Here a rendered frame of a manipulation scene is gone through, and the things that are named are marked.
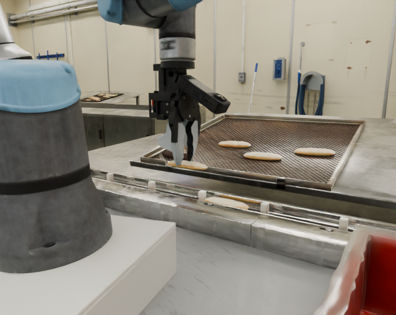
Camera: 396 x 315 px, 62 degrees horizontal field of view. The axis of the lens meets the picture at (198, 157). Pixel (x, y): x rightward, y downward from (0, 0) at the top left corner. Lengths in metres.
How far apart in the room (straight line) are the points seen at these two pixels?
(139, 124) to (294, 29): 2.27
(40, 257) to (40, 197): 0.07
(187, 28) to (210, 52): 4.30
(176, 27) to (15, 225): 0.45
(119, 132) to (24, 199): 3.40
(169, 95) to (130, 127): 3.00
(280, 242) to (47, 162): 0.36
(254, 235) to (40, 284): 0.33
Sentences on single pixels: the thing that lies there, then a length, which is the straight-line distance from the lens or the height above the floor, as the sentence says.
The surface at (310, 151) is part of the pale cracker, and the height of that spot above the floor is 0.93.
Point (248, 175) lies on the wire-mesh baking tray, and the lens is 0.75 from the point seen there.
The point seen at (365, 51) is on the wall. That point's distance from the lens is 4.32.
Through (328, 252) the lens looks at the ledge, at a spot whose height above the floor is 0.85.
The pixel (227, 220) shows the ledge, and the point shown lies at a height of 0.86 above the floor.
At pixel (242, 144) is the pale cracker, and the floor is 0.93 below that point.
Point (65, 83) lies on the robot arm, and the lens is 0.41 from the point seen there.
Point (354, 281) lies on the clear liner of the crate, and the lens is 0.33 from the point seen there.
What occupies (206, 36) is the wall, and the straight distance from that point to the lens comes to 5.05.
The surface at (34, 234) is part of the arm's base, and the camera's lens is 0.41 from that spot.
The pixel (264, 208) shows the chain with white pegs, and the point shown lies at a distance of 0.64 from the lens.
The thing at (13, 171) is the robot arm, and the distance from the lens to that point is 0.40.
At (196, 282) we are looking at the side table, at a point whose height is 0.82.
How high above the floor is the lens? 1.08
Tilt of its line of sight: 12 degrees down
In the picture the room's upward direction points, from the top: straight up
